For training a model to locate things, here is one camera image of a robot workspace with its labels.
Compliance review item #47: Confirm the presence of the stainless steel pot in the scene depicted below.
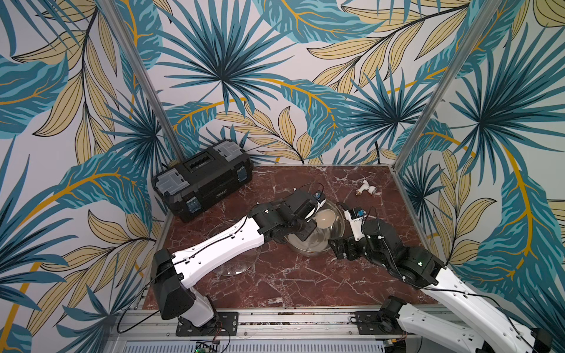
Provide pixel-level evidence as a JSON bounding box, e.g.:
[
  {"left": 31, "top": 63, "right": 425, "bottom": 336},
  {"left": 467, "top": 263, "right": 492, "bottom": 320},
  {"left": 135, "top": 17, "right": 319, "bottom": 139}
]
[{"left": 285, "top": 201, "right": 345, "bottom": 257}]

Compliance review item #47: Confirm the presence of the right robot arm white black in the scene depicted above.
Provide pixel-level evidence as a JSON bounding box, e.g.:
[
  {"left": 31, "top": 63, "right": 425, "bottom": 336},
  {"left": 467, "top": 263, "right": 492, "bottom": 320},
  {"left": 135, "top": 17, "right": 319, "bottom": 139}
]
[{"left": 328, "top": 218, "right": 553, "bottom": 352}]

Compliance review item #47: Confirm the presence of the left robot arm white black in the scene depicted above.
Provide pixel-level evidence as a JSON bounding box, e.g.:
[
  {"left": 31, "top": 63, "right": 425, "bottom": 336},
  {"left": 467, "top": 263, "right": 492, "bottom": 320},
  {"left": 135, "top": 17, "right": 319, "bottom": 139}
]
[{"left": 151, "top": 189, "right": 326, "bottom": 327}]

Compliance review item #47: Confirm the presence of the glass pot lid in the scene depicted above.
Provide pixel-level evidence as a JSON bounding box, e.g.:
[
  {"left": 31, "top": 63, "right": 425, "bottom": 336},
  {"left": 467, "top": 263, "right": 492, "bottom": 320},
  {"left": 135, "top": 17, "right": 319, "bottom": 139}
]
[{"left": 207, "top": 219, "right": 262, "bottom": 277}]

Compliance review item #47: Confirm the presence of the white faucet tap fitting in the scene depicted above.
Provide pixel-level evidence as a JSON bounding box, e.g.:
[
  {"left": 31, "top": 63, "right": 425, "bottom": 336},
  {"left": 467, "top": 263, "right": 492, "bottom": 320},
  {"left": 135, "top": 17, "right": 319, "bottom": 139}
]
[{"left": 355, "top": 179, "right": 382, "bottom": 197}]

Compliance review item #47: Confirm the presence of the black plastic toolbox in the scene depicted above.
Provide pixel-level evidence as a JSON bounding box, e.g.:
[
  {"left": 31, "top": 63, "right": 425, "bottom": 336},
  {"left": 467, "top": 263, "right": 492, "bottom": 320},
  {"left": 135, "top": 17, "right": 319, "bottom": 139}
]
[{"left": 152, "top": 140, "right": 253, "bottom": 223}]

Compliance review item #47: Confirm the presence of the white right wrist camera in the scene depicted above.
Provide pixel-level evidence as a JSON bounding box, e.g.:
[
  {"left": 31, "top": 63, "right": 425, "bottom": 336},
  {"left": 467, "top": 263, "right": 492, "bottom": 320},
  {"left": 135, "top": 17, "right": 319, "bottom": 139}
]
[{"left": 344, "top": 207, "right": 366, "bottom": 241}]

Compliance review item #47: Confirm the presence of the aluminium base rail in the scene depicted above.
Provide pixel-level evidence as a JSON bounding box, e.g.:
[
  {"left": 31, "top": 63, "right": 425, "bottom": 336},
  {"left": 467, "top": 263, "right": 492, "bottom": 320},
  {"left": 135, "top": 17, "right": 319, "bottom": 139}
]
[{"left": 103, "top": 305, "right": 463, "bottom": 352}]

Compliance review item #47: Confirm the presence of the left aluminium frame post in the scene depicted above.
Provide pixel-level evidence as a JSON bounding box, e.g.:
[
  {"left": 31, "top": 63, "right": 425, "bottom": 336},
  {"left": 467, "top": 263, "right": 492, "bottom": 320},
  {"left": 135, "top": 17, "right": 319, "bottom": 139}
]
[{"left": 99, "top": 0, "right": 185, "bottom": 162}]

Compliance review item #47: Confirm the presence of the aluminium frame post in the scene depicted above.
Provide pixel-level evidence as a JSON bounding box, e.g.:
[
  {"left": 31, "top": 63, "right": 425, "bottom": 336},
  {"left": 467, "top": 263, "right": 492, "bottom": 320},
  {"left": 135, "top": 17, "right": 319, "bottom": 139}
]
[
  {"left": 99, "top": 0, "right": 185, "bottom": 162},
  {"left": 391, "top": 0, "right": 502, "bottom": 176}
]

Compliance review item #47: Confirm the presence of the right aluminium frame post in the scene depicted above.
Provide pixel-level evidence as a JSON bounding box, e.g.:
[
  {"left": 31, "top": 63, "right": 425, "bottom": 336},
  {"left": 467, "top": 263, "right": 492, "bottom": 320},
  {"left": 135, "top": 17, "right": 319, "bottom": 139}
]
[{"left": 391, "top": 0, "right": 502, "bottom": 176}]

